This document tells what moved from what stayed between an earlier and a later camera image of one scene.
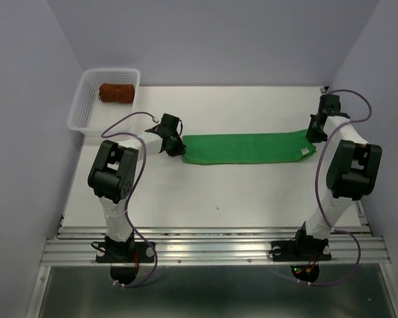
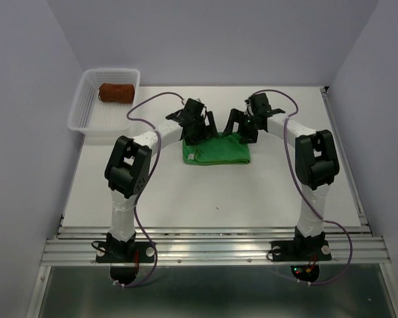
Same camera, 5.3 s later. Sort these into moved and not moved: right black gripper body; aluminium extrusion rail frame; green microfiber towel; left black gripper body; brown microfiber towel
Moved: right black gripper body; green microfiber towel; left black gripper body
Not moved: aluminium extrusion rail frame; brown microfiber towel
